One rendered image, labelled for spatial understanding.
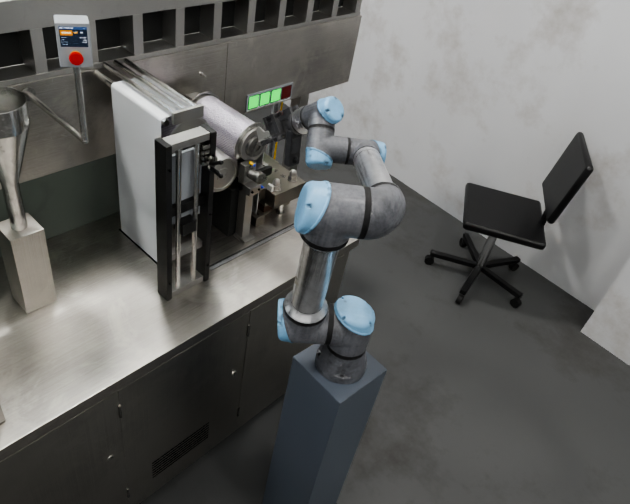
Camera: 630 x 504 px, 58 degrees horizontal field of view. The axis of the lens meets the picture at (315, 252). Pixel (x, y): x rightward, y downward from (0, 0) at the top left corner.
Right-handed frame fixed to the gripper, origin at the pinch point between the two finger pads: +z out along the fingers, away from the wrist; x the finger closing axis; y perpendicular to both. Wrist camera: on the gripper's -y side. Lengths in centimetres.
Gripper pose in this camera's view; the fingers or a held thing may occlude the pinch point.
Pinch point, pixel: (262, 144)
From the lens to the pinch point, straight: 186.6
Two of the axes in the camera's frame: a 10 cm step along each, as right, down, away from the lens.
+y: -3.4, -9.2, -2.0
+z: -6.6, 0.8, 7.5
